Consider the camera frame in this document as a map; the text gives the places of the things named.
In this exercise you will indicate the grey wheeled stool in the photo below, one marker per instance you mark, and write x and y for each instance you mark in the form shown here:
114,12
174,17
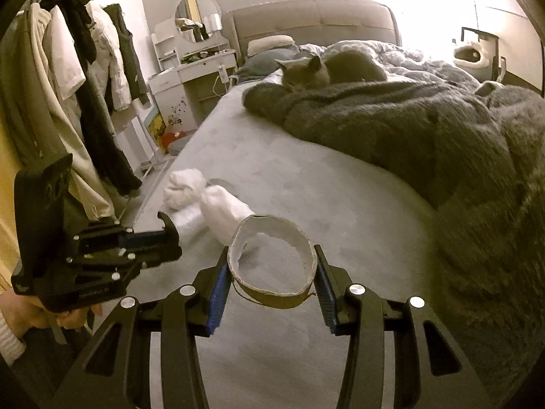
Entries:
178,147

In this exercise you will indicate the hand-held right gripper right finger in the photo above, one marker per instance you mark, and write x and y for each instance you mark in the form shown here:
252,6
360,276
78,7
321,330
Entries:
325,294

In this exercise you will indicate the grey pillow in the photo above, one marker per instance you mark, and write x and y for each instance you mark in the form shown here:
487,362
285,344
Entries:
259,64

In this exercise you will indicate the white cloth wad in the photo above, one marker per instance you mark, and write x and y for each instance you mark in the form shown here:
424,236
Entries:
183,187

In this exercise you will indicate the cream pillow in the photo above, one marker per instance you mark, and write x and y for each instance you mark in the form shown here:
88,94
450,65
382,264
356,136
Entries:
270,42

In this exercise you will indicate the white vanity desk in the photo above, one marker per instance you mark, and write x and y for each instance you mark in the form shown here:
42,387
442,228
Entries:
200,66

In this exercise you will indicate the white cat bed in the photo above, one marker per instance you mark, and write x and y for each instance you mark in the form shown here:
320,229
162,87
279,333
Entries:
470,53

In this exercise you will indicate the white wardrobe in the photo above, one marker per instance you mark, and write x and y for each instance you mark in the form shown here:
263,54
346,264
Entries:
502,8

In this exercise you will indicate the yellow framed painting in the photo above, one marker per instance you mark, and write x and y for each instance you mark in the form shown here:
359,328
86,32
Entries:
155,125

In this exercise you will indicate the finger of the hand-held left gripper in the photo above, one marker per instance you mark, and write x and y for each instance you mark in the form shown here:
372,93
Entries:
144,238
153,257

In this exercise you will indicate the red box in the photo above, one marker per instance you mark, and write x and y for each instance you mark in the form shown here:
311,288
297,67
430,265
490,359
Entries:
170,138

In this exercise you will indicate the blue patterned duvet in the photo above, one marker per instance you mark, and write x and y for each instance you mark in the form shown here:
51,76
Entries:
404,59

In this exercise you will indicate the person's left hand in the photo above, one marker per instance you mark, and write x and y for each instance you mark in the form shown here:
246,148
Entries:
30,313

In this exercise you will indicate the white puffer jacket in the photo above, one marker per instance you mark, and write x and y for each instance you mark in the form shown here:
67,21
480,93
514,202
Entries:
113,64

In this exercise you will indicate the black metal frame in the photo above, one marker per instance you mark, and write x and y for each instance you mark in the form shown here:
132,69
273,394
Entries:
495,51

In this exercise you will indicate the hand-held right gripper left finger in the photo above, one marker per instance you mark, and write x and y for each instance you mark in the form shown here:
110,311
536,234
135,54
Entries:
219,289

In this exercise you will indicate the olive long coat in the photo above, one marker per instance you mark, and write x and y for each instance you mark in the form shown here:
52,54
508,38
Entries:
17,93

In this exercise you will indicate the dark green garment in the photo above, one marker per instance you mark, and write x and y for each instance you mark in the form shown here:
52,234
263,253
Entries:
127,51

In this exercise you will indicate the bed with grey sheet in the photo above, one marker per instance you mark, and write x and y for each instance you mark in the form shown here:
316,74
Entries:
319,204

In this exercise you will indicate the white sock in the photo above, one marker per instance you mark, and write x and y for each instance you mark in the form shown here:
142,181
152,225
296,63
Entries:
221,217

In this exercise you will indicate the dark fuzzy blanket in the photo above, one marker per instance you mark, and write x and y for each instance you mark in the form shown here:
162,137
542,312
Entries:
404,136

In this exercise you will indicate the grey padded headboard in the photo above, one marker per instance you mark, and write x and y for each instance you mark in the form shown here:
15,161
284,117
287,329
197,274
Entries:
311,21

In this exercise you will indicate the beige coat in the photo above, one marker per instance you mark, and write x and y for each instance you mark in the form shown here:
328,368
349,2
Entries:
47,110

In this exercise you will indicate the white t-shirt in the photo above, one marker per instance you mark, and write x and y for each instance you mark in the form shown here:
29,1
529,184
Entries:
66,64

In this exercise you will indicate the black garment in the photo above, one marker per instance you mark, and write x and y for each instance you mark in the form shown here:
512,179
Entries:
102,136

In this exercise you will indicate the grey cat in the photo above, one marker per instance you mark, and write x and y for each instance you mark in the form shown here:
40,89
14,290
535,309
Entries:
306,74

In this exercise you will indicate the brown tape roll core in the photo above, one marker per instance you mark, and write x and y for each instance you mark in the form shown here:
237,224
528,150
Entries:
276,300

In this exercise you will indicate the round mirror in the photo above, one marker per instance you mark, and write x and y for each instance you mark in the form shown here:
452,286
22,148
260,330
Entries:
198,17

